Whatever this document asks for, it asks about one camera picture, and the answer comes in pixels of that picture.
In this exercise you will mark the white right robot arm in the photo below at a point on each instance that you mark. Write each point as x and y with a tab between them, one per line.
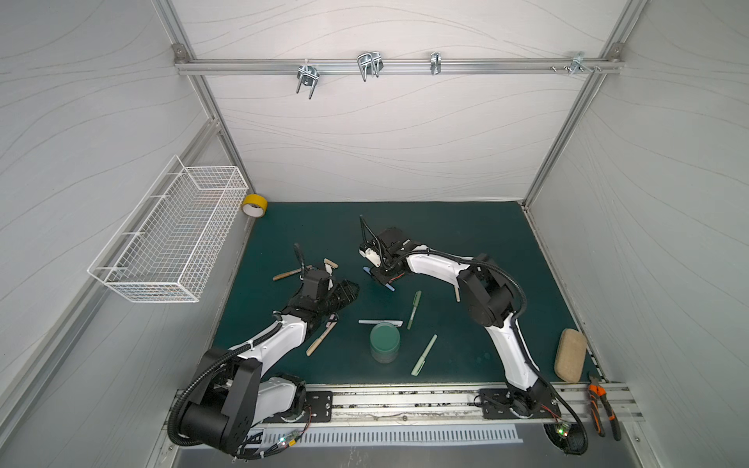
495	301

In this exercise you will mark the pale blue white pen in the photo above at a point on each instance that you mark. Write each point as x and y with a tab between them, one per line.
394	323

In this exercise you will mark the cork sanding block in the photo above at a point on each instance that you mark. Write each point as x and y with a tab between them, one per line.
570	356

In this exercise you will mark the metal u-bolt clamp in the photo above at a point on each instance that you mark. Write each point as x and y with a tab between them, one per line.
308	77

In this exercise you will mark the white wire basket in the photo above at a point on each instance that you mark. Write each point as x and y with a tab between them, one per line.
166	249

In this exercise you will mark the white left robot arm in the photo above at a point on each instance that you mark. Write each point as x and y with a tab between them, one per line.
230	394

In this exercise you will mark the brown orange marker pen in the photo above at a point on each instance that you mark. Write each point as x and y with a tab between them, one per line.
287	274

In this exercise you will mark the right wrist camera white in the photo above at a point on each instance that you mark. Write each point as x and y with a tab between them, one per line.
372	256

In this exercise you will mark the metal bracket clamp right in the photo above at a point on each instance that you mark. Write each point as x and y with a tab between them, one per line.
577	65

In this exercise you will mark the green lidded round container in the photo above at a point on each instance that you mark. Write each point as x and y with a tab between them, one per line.
385	341

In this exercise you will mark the metal hook clamp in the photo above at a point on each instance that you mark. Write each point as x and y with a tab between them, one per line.
370	64

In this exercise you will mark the dark green pen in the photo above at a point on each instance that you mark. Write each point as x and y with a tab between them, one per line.
415	305

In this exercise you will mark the small metal ring clamp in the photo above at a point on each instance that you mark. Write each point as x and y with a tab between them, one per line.
435	63

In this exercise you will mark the yellow tape roll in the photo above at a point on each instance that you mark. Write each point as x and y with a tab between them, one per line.
254	206

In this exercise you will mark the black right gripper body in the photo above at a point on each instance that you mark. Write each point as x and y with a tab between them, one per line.
385	272

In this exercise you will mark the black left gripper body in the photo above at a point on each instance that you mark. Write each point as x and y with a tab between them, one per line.
338	297

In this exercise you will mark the aluminium cross rail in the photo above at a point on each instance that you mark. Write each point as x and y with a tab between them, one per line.
391	66

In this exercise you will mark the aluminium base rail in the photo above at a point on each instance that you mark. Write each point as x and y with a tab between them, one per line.
394	404

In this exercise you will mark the light green pen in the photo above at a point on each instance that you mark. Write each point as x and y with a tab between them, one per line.
422	359

